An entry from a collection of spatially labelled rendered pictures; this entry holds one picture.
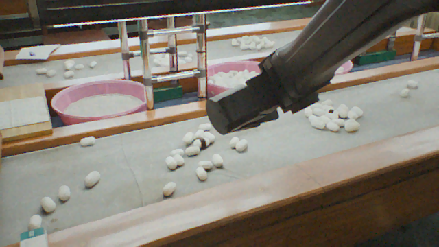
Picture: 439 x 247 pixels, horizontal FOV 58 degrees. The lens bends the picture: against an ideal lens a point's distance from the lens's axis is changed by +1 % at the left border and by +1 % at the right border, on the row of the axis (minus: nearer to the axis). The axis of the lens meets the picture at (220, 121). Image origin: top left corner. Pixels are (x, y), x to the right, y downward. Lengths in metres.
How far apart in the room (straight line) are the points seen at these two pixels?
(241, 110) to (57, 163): 0.50
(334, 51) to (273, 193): 0.43
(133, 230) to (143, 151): 0.29
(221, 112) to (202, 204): 0.22
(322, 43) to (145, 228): 0.43
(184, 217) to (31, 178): 0.36
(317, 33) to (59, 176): 0.65
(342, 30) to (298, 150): 0.63
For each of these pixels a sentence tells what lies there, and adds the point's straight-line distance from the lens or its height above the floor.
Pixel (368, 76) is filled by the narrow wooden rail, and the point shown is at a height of 0.76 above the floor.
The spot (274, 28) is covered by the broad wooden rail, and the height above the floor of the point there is 0.76.
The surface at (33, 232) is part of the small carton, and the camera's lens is 0.68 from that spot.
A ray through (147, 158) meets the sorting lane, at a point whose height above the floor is 0.74.
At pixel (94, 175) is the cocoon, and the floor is 0.76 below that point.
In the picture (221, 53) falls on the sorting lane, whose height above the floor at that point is 0.74.
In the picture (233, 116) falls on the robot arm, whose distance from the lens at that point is 0.53.
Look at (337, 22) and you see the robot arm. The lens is 0.32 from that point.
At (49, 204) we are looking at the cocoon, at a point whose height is 0.76.
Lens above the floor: 1.20
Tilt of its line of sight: 27 degrees down
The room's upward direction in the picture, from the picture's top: straight up
